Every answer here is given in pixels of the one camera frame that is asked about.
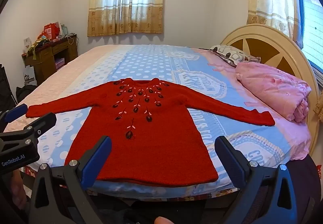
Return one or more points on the beige lace cloth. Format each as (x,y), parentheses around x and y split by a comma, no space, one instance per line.
(319,110)

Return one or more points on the blue polka dot bed sheet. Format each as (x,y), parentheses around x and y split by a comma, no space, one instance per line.
(151,62)

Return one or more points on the pale pink quilted mattress pad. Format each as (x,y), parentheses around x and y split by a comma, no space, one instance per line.
(63,75)

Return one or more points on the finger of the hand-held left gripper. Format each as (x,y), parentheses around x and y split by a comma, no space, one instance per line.
(41,123)
(16,111)

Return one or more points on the red embroidered knit sweater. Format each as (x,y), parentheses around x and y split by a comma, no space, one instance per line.
(151,151)

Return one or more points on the small white box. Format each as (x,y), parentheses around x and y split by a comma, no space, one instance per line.
(26,42)

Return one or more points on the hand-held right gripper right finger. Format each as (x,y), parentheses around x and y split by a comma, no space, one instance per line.
(229,161)

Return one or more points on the cream and brown headboard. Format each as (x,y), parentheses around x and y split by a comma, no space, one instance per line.
(265,35)

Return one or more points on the black bag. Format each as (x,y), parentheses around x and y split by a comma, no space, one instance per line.
(26,93)

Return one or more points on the white paper bag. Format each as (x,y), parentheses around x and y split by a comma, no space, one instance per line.
(30,77)

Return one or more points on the red gift bags clutter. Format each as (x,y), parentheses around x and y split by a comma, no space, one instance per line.
(50,31)

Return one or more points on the dark wooden desk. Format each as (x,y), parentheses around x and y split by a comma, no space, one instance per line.
(48,62)

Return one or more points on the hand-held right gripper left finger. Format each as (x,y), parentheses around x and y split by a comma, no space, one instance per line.
(97,161)

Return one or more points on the folded pink quilt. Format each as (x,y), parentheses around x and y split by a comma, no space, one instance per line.
(275,88)

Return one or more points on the grey patterned pillow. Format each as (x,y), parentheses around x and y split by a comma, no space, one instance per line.
(232,54)

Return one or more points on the black mesh chair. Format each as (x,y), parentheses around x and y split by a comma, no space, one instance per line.
(307,188)

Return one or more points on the person's right hand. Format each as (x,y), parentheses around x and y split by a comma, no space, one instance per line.
(164,221)

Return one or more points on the green yellow striped cloth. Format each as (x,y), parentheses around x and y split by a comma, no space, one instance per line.
(35,46)

